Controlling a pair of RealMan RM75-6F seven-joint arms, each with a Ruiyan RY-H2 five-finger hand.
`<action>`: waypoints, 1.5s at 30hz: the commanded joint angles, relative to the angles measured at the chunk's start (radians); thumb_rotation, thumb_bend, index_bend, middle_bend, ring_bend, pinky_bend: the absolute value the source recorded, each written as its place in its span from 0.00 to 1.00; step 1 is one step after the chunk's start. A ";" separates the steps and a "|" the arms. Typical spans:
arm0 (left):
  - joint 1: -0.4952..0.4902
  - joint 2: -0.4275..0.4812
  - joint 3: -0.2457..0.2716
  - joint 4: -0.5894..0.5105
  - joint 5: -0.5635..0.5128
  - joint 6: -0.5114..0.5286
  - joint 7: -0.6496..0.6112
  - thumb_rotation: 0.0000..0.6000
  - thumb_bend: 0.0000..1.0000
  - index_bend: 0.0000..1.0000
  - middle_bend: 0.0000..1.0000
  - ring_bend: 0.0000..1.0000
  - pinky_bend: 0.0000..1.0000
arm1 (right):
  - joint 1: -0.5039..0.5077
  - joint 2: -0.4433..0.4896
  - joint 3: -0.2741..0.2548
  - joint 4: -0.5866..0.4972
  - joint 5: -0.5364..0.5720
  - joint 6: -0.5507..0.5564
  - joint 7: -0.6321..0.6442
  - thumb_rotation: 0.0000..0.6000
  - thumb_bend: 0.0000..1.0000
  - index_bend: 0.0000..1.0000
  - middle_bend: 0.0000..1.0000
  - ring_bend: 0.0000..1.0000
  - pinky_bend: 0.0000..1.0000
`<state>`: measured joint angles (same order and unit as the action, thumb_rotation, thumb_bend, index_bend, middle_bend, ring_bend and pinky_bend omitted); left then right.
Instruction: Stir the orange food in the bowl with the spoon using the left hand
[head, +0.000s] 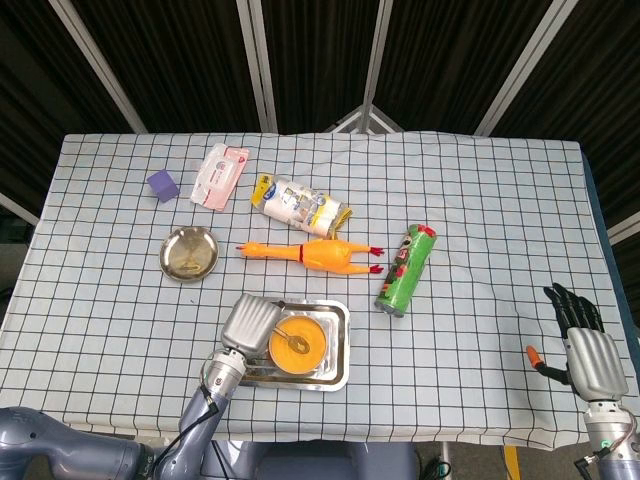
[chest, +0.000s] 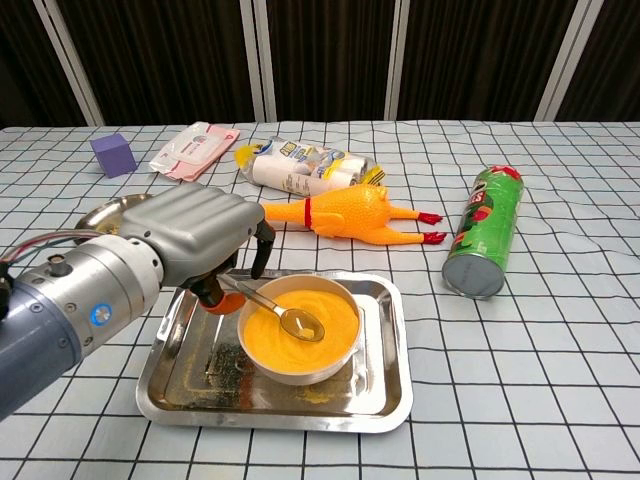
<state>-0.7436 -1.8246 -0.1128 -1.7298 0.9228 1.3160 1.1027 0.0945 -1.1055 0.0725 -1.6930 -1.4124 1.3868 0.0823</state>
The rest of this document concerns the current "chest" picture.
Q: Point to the purple cube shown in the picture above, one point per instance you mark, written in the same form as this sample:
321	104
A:
115	155

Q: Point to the green chips can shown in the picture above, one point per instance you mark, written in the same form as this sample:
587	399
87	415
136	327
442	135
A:
482	235

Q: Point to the orange bowl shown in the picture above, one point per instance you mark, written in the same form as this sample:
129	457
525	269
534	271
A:
280	350

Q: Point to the dark folding screen partition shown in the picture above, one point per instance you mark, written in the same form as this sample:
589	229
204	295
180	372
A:
325	50

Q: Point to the pink white wet wipes pack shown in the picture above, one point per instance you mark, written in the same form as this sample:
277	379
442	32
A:
192	150

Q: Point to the white snack bag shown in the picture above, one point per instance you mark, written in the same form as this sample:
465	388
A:
300	170

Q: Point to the orange rubber chicken toy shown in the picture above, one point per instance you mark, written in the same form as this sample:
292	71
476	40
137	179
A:
350	210

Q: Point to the rectangular steel tray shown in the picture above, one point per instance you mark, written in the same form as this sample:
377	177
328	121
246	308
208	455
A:
200	395

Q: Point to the checkered light blue tablecloth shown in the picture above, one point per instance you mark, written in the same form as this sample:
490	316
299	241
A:
550	350

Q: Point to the round steel plate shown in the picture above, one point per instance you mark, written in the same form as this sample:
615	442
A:
107	210

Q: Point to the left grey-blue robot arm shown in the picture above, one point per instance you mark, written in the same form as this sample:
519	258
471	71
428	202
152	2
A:
50	320

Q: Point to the small metal spoon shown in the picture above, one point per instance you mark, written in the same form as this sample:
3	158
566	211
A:
300	325

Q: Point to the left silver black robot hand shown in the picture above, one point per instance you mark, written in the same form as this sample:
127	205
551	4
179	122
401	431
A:
200	225

